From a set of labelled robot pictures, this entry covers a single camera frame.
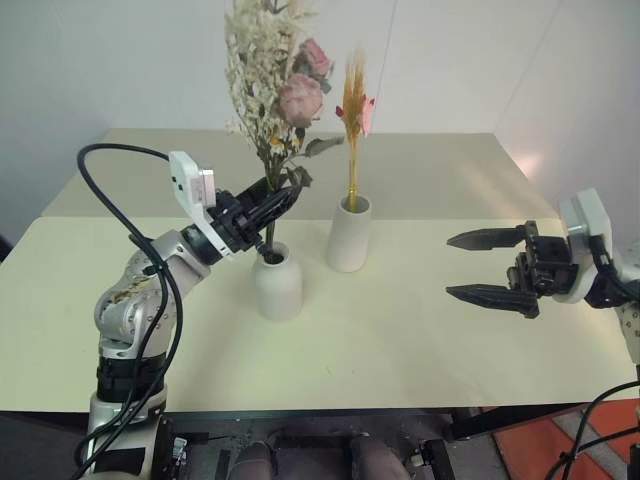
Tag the black table frame bar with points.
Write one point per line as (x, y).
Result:
(510, 420)

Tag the dried pink rose bouquet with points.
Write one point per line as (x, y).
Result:
(300, 100)

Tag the orange floor mat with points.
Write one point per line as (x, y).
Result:
(615, 440)

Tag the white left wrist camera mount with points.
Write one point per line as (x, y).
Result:
(186, 177)

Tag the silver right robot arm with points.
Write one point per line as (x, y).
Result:
(627, 280)

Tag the white bottle-shaped vase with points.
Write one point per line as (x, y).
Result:
(277, 287)

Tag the orange wheat stalk bouquet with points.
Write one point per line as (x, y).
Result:
(354, 110)

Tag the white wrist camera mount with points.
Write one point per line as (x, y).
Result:
(590, 215)
(186, 177)

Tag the white cylindrical vase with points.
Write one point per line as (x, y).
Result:
(347, 240)

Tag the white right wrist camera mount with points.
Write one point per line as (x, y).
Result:
(590, 215)

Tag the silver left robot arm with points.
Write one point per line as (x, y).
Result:
(145, 300)

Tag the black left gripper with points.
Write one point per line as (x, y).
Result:
(232, 220)

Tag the dark rounded shape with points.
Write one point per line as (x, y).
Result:
(256, 462)
(377, 460)

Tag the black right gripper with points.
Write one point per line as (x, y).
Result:
(545, 265)

